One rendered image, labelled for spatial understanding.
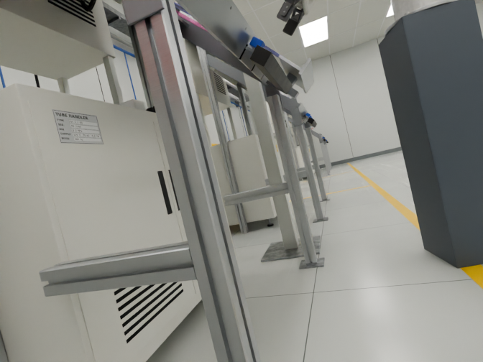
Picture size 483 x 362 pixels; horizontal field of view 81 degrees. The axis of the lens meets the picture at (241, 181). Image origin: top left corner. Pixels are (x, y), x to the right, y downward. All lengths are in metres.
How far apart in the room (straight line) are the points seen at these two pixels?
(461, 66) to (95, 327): 1.03
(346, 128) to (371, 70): 1.61
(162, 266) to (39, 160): 0.29
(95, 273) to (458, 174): 0.88
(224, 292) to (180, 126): 0.20
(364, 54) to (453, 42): 7.86
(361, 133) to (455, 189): 7.56
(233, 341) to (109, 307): 0.31
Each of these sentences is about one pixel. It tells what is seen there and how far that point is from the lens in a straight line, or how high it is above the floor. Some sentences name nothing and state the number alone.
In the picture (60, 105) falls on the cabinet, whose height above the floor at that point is 0.59.
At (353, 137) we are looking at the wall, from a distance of 8.44.
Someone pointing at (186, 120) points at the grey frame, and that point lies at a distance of 0.33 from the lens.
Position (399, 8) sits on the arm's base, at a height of 0.75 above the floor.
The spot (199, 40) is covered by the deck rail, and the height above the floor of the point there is 0.92.
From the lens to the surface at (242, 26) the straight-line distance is 0.73.
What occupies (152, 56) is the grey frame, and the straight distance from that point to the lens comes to 0.37.
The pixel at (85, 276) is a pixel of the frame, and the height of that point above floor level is 0.30.
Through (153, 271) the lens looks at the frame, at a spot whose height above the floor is 0.30.
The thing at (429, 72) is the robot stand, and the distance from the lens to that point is 0.95.
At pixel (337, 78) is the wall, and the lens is 8.65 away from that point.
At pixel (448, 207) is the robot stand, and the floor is 0.17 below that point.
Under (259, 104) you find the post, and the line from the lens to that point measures 1.29.
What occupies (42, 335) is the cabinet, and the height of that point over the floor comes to 0.20.
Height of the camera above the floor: 0.39
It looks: 1 degrees down
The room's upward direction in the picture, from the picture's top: 13 degrees counter-clockwise
